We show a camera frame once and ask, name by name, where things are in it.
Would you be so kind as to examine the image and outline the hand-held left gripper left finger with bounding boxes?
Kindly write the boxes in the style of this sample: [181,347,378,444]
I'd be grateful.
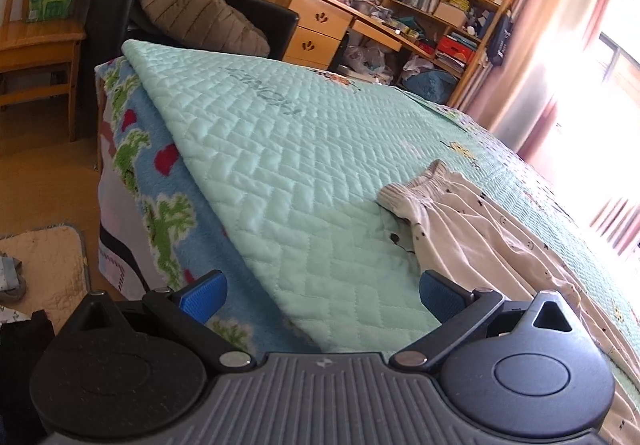
[74,269,253,369]

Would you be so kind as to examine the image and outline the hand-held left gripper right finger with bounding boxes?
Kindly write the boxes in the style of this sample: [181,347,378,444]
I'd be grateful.
[389,270,574,369]

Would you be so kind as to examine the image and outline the beige smiley print pants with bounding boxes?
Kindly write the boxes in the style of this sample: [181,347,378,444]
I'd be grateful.
[376,159,640,445]

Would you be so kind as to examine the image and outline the blue dinosaur print blanket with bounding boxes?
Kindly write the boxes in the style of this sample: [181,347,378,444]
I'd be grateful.
[94,55,322,357]

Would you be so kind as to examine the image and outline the beige floor mat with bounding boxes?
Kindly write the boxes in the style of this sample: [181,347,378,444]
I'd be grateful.
[0,223,94,327]

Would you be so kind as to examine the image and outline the green quilted bee bedspread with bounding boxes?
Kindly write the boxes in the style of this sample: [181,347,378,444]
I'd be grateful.
[122,39,640,445]

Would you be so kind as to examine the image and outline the pink curtain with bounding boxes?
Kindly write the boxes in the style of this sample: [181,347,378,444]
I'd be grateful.
[589,197,640,257]
[487,0,619,156]

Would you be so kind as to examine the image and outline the blue fabric bag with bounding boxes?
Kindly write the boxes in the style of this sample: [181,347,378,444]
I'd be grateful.
[399,69,459,104]

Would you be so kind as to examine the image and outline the clear plastic bags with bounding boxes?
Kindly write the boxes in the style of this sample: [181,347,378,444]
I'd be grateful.
[342,42,397,82]

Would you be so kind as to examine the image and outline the dark tote bag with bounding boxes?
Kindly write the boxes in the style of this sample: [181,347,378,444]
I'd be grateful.
[487,10,517,66]

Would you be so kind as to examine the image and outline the wooden desk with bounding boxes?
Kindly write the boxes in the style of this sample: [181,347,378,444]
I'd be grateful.
[229,0,437,72]

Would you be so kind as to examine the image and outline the wooden bookshelf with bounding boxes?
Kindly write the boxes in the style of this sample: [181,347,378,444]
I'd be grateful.
[379,0,531,108]

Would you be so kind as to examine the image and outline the black armchair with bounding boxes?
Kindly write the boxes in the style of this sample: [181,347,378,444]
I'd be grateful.
[82,0,301,64]

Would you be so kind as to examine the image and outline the wooden chair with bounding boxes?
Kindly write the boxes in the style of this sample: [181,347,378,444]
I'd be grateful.
[0,0,89,144]

